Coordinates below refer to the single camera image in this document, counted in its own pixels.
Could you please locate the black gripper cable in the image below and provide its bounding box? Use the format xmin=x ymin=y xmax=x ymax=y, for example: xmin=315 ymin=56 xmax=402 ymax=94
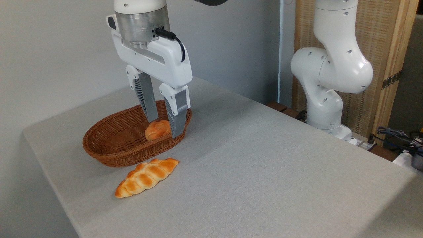
xmin=155 ymin=27 xmax=186 ymax=63

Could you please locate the white vertical wall trim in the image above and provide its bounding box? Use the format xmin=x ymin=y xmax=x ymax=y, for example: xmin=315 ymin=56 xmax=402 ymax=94
xmin=278 ymin=0 xmax=286 ymax=103

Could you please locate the wooden woven folding screen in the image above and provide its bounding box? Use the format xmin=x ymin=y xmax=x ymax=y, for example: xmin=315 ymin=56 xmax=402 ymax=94
xmin=292 ymin=0 xmax=419 ymax=147

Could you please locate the round orange bread roll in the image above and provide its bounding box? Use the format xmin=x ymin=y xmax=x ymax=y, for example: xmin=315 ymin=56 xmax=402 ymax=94
xmin=145 ymin=120 xmax=172 ymax=142

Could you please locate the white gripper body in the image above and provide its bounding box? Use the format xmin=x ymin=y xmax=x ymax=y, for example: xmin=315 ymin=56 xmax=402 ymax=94
xmin=106 ymin=14 xmax=193 ymax=89

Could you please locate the long braided bread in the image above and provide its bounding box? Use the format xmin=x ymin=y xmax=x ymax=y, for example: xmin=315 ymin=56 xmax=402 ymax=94
xmin=115 ymin=158 xmax=180 ymax=199

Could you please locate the brass screen hinge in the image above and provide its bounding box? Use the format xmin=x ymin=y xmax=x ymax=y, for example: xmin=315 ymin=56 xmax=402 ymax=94
xmin=382 ymin=70 xmax=403 ymax=90

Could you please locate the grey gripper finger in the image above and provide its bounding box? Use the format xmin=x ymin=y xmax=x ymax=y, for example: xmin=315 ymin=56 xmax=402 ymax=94
xmin=125 ymin=65 xmax=160 ymax=123
xmin=159 ymin=83 xmax=191 ymax=139

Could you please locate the brown wicker basket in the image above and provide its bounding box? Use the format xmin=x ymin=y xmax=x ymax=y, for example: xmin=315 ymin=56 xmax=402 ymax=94
xmin=82 ymin=100 xmax=193 ymax=168

